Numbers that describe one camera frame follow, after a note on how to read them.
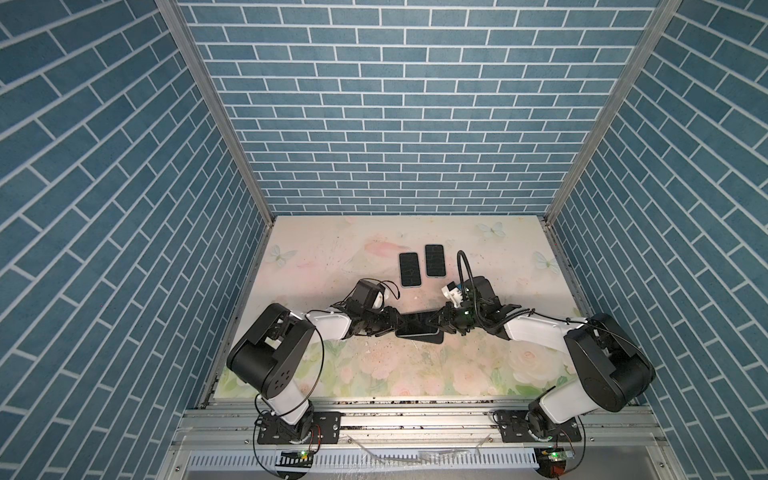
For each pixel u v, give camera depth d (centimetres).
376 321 79
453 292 85
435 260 108
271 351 45
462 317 77
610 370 45
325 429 73
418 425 75
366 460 70
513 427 74
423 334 86
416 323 88
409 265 105
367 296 74
